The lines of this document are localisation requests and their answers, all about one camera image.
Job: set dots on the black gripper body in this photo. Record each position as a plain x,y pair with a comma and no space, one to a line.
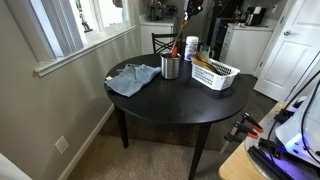
195,4

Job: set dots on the brown wooden spoon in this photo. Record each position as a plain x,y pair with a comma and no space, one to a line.
180,33

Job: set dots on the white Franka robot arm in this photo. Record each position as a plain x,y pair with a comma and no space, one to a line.
300,130

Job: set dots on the light wooden spoon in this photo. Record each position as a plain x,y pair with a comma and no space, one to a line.
202,56

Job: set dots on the silver metal tin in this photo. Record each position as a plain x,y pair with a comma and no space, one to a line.
170,66

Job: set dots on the wooden utensils in basket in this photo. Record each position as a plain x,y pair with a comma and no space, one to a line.
213,68

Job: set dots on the white plastic basket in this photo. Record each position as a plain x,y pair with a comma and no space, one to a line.
215,78

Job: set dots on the wipes canister with white lid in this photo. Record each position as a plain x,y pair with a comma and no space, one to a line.
191,48

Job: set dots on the red silicone spatula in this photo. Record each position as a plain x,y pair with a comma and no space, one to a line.
174,52

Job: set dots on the teal mug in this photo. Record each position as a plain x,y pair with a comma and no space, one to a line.
206,51

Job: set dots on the white counter cabinet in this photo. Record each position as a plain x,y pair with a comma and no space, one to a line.
151,36

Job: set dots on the light wooden spatula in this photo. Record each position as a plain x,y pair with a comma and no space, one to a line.
199,63

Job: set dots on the black coffee maker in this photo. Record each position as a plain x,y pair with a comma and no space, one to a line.
255,15

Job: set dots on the white drawer cabinet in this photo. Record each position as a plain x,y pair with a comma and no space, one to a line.
246,46

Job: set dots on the light blue cloth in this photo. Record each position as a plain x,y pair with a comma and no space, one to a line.
131,78

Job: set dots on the round black table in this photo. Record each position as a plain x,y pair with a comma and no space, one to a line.
180,100

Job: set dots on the silver door knob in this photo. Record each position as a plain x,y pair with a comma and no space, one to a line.
287,32

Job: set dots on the small window figurine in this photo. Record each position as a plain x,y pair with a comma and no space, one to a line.
84,21

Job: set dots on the white door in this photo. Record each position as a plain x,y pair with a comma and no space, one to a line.
293,50

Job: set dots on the black orange clamp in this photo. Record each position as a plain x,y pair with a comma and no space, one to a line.
252,122
241,131

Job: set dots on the wooden robot stand top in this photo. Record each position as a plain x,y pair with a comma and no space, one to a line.
236,165

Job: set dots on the white wall outlet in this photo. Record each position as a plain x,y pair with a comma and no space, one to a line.
62,144

